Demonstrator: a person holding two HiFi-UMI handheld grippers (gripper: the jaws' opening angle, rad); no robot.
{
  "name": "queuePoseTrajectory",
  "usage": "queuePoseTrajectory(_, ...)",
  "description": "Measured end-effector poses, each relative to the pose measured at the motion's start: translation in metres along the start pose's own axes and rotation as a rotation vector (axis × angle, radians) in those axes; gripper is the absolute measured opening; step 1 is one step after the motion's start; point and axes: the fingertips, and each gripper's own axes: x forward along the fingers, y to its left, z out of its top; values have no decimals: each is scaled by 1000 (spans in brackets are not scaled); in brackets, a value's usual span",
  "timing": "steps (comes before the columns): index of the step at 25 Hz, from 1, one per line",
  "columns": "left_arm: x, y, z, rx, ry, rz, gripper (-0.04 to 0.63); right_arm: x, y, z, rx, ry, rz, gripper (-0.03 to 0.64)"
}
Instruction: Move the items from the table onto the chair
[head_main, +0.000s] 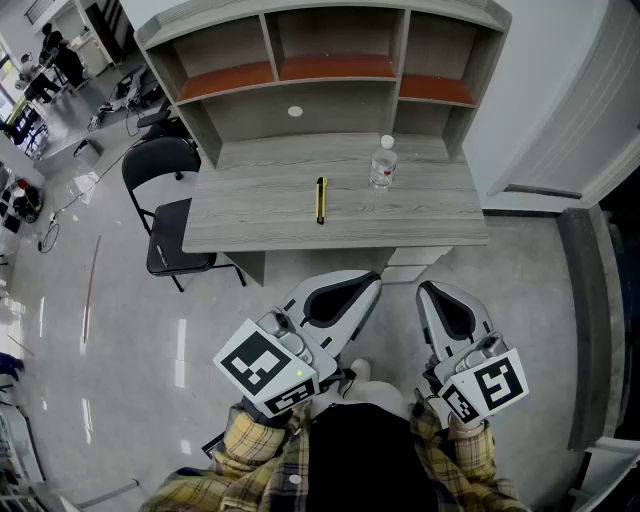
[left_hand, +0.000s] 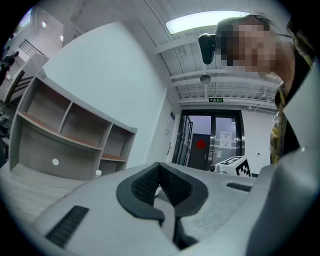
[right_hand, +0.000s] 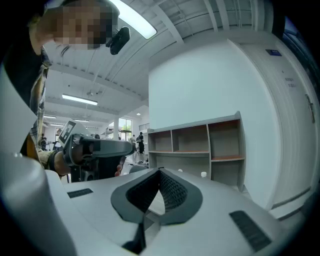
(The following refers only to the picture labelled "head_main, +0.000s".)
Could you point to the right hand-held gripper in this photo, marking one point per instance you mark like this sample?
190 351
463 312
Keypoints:
480 385

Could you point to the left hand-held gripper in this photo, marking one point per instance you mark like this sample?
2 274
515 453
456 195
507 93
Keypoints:
260 360

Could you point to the yellow black utility knife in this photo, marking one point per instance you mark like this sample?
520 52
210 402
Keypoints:
321 200

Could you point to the clear plastic water bottle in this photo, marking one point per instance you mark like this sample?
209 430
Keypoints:
383 170

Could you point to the person's left forearm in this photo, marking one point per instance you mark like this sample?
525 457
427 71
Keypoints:
250 440

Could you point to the person's right forearm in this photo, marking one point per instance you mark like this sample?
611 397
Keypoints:
450 460

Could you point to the grey desk leg panel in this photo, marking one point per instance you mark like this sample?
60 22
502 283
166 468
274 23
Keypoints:
247 265

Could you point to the person's legs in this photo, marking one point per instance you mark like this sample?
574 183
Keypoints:
380 395

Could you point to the grey stone threshold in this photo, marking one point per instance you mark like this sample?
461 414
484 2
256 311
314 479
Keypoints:
590 300

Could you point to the person's black torso clothing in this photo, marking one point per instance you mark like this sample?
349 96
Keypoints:
365 460

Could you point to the black folding chair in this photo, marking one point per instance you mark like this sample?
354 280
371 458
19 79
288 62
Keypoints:
172 235

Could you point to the black flat case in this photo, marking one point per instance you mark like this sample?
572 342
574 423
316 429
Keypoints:
214 445

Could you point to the white cabinet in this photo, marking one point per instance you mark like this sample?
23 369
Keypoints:
610 475

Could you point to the white door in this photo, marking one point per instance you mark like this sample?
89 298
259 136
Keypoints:
565 100

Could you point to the thin red floor stick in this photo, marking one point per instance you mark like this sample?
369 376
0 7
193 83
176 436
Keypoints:
91 290

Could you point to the black office chair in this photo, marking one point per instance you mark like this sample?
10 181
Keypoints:
162 125

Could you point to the grey wooden shelf hutch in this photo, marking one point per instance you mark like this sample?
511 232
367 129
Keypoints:
325 30

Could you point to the black equipment pile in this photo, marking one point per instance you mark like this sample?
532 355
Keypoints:
22 205

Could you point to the black wheeled cart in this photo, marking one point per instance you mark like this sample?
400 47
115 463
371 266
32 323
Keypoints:
22 125

